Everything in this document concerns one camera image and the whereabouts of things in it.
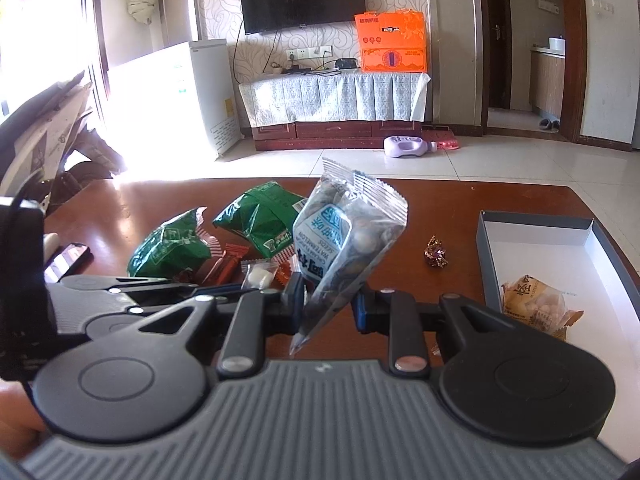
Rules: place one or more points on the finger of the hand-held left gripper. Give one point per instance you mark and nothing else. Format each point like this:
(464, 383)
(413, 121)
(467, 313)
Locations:
(112, 322)
(160, 290)

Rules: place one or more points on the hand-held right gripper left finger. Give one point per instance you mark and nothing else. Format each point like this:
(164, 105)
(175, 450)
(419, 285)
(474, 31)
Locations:
(296, 296)

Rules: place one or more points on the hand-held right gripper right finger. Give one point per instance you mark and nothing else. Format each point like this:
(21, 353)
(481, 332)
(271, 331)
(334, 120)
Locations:
(360, 311)

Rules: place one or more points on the orange snack packet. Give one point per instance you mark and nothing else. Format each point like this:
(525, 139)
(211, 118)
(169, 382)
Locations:
(282, 274)

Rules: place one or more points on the red snack bar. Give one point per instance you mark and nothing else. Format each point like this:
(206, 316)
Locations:
(220, 266)

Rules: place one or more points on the clear seed snack packet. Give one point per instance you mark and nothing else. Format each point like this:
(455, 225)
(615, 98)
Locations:
(345, 240)

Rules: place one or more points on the brown foil candy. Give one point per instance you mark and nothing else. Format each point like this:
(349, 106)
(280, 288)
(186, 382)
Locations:
(436, 252)

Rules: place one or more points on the grey cardboard box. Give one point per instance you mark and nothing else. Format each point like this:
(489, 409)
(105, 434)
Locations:
(530, 255)

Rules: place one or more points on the person's left hand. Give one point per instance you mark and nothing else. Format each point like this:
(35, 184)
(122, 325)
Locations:
(15, 420)

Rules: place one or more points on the white wrapped candy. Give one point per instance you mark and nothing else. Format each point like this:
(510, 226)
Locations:
(259, 276)

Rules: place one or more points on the torn green snack packet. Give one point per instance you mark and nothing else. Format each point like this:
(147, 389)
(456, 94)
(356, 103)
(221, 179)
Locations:
(167, 247)

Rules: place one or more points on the dark glossy flat object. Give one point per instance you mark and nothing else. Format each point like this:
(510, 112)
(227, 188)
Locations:
(67, 260)

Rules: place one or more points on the white electric scooter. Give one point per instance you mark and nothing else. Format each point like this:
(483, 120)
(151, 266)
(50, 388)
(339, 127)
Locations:
(45, 130)

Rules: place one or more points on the wooden television cabinet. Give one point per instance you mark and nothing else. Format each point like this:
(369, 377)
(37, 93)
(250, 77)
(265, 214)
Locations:
(335, 134)

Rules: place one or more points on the white plastic bottle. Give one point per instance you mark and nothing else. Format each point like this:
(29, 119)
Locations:
(407, 146)

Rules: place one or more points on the yellow pastry packet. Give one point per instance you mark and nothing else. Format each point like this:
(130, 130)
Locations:
(537, 307)

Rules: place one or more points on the pink plastic object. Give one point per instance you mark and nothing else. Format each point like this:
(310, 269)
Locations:
(442, 140)

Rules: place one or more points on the white chest freezer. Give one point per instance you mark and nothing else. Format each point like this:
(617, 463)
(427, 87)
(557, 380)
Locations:
(195, 95)

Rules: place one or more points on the patterned white cabinet cloth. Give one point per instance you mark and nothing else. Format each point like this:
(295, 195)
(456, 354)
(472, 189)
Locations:
(335, 95)

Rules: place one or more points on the black power strip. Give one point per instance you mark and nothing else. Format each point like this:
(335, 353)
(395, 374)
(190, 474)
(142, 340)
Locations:
(296, 68)

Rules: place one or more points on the black router box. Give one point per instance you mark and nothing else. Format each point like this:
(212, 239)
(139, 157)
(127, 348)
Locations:
(347, 64)

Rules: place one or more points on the grey slippers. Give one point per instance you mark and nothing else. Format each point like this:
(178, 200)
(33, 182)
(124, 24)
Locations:
(549, 125)

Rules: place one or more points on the orange gift box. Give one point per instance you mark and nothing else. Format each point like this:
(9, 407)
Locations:
(392, 42)

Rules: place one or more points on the wooden kitchen cabinet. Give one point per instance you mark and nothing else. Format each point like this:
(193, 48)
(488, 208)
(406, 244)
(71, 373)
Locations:
(547, 82)

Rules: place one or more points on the dark wooden door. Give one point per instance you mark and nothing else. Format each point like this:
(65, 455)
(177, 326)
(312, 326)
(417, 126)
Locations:
(499, 35)

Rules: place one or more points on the white pot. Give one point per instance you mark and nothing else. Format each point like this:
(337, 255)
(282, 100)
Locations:
(556, 43)

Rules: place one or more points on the white wall socket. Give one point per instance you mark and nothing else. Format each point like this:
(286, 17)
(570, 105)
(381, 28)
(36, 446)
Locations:
(296, 53)
(320, 51)

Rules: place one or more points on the white wall switch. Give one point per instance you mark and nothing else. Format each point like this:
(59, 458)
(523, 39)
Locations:
(602, 5)

